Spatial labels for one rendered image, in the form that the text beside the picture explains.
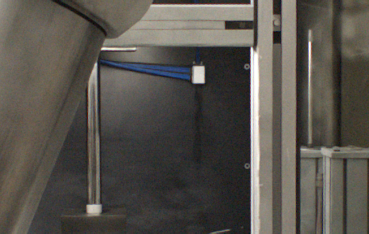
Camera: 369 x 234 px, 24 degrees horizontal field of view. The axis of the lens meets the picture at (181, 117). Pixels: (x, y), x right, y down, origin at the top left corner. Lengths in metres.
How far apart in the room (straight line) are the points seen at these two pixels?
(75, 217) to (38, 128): 0.71
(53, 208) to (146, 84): 0.25
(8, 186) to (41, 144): 0.03
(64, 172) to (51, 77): 0.96
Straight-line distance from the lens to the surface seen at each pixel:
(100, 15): 0.43
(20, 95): 0.41
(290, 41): 0.95
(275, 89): 0.95
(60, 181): 1.38
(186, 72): 1.35
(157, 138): 1.37
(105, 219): 1.13
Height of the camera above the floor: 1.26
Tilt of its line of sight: 3 degrees down
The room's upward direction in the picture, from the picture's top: straight up
